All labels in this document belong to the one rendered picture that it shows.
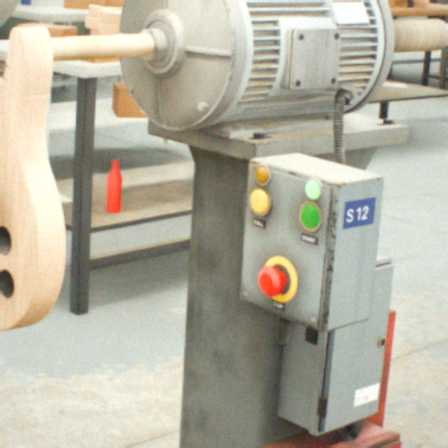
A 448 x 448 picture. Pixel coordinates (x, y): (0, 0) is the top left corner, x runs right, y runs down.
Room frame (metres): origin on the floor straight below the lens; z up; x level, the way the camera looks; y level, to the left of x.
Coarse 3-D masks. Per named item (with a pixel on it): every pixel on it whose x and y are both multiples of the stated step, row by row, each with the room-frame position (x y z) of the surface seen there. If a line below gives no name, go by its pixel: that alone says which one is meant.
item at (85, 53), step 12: (84, 36) 1.62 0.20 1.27; (96, 36) 1.63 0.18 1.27; (108, 36) 1.64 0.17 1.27; (120, 36) 1.65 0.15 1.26; (132, 36) 1.67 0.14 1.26; (144, 36) 1.68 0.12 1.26; (60, 48) 1.57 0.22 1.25; (72, 48) 1.58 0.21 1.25; (84, 48) 1.60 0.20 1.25; (96, 48) 1.61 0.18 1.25; (108, 48) 1.63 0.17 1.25; (120, 48) 1.64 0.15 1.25; (132, 48) 1.66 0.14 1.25; (144, 48) 1.67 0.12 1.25; (60, 60) 1.58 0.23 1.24; (72, 60) 1.59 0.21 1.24
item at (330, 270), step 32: (256, 160) 1.57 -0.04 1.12; (288, 160) 1.58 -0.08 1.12; (320, 160) 1.59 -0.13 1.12; (288, 192) 1.51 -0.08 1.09; (352, 192) 1.48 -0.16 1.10; (256, 224) 1.55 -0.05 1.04; (288, 224) 1.51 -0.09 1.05; (320, 224) 1.47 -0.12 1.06; (352, 224) 1.48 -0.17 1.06; (256, 256) 1.55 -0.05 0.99; (288, 256) 1.51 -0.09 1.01; (320, 256) 1.47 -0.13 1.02; (352, 256) 1.49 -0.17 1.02; (256, 288) 1.54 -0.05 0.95; (288, 288) 1.50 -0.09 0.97; (320, 288) 1.46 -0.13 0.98; (352, 288) 1.49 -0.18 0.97; (288, 320) 1.56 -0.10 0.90; (320, 320) 1.46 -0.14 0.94; (352, 320) 1.50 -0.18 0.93
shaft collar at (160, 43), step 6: (144, 30) 1.70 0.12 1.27; (150, 30) 1.69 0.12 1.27; (156, 30) 1.69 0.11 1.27; (156, 36) 1.68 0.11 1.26; (162, 36) 1.69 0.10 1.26; (156, 42) 1.68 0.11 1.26; (162, 42) 1.68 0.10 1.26; (156, 48) 1.68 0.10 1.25; (162, 48) 1.68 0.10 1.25; (156, 54) 1.68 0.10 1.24; (162, 54) 1.69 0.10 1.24; (150, 60) 1.69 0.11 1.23; (156, 60) 1.70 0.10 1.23
